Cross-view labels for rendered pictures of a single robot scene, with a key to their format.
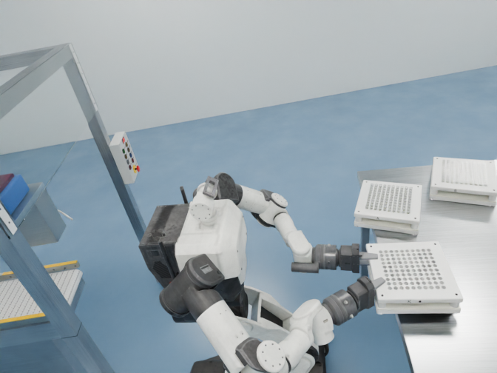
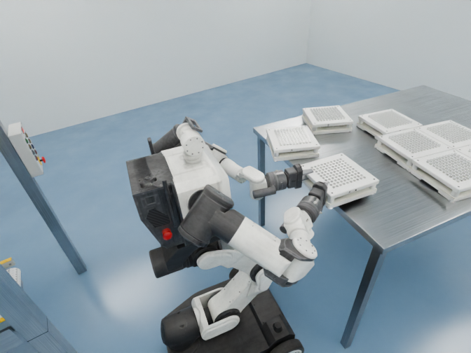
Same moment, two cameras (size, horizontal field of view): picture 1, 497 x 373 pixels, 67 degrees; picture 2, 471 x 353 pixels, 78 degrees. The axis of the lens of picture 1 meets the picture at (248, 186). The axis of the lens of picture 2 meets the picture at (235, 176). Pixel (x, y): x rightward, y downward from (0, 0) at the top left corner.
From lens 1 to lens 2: 53 cm
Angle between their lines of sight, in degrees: 26
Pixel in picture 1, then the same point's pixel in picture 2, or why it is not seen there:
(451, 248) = not seen: hidden behind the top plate
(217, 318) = (251, 230)
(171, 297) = (198, 227)
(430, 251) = (341, 160)
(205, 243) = (204, 176)
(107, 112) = not seen: outside the picture
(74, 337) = (44, 335)
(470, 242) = (352, 153)
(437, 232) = (329, 153)
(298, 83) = (152, 89)
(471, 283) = not seen: hidden behind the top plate
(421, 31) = (235, 45)
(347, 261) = (294, 179)
